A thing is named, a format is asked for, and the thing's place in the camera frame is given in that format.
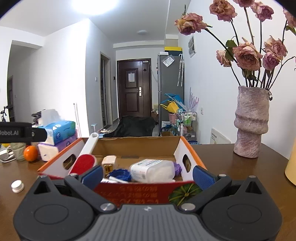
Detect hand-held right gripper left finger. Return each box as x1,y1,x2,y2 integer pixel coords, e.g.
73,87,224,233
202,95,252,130
30,165,117,213

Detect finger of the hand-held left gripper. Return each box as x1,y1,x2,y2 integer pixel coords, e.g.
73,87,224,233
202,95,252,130
31,128,47,142

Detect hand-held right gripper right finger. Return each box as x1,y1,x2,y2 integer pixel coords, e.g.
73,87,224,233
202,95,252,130
178,165,268,213

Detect white red lint brush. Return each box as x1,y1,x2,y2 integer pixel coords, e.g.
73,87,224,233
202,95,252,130
68,133,100,179

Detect small yellow white box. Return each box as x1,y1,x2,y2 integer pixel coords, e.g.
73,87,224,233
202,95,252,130
101,155,117,178

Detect small white tube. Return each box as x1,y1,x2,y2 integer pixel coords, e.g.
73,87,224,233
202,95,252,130
100,176,130,184

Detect purple ridged cap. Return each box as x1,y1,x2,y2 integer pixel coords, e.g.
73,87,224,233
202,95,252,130
173,163,184,176

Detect blue ridged cap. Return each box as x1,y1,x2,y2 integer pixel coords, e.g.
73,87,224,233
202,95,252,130
109,169,132,182

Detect white plastic bottle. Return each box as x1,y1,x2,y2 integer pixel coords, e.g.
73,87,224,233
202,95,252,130
129,159,176,183

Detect red cardboard box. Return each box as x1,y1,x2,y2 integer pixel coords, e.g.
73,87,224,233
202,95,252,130
38,136,207,207

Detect clear glass cup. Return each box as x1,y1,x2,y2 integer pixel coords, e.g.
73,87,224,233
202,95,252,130
10,142,26,161

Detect purple tissue pack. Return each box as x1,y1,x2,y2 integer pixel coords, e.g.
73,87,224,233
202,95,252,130
37,130,78,162

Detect orange fruit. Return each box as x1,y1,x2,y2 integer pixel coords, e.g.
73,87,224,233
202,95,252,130
23,146,39,162

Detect black device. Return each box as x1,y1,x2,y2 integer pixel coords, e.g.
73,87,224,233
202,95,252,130
32,111,44,123

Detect blue tissue pack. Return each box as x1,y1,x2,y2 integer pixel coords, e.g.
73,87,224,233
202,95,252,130
35,109,76,146

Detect white stick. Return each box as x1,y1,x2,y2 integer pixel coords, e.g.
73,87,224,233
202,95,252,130
73,103,81,138

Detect white flat board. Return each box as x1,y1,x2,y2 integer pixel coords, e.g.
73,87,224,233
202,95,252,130
210,128,232,144

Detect white cylindrical cap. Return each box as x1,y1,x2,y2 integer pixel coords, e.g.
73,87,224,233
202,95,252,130
11,180,25,193

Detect metal trolley rack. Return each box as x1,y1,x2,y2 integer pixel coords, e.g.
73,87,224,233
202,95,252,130
176,111,198,142

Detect blue white packages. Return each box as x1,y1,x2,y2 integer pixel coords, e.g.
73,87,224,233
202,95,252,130
161,120,173,132

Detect pink ceramic vase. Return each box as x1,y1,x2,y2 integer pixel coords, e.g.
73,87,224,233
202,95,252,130
233,86,270,159

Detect purple feather decoration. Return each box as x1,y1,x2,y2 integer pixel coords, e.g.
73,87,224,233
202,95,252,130
188,87,200,113

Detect dark brown door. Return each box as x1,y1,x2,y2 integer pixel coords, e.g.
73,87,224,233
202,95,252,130
117,59,152,120

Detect blue plastic item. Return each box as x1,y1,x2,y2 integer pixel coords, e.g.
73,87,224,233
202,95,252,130
165,93,184,109

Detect yellow thermos jug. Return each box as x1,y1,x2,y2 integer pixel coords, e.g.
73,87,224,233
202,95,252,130
284,159,296,186

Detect grey refrigerator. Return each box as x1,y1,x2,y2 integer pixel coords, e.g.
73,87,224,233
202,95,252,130
157,54,185,135

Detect folded white umbrella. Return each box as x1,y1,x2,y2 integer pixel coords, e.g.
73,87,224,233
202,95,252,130
177,54,185,87

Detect clear plastic bag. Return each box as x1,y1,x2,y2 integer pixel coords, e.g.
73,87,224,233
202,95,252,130
162,56,175,67

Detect dried pink roses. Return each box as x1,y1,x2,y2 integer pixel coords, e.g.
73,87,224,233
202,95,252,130
174,0,296,90

